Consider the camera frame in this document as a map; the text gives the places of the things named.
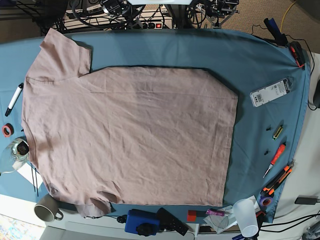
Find pink T-shirt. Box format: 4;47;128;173
21;29;238;217

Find red black block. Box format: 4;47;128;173
186;210;208;222

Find white power strip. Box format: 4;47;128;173
58;7;174;33

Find black remote control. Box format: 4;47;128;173
156;207;189;236

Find blue box with knob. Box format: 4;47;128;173
124;209;160;237

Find yellow green battery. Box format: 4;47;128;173
272;121;284;141

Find blue table cloth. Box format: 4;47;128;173
0;29;311;206

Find translucent plastic cup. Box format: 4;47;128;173
232;198;259;238

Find clear plastic package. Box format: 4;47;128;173
249;77;294;108

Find orange screwdriver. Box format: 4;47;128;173
263;142;287;178

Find orange utility knife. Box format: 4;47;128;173
260;162;295;197

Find purple tape roll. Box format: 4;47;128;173
259;196;273;207

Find white paper card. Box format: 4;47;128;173
17;163;43;189

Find white black marker pen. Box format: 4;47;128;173
5;83;24;117

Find grey ceramic mug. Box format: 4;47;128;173
34;194;64;223

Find red tape roll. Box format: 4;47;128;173
1;123;14;138

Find clear tape roll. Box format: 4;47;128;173
0;137;30;175

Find black red clamp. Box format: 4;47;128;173
289;41;306;70

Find black power adapter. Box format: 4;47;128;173
294;196;320;205

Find black cable tie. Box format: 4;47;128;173
30;163;39;197

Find blue black clamp handle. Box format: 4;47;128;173
263;18;288;47

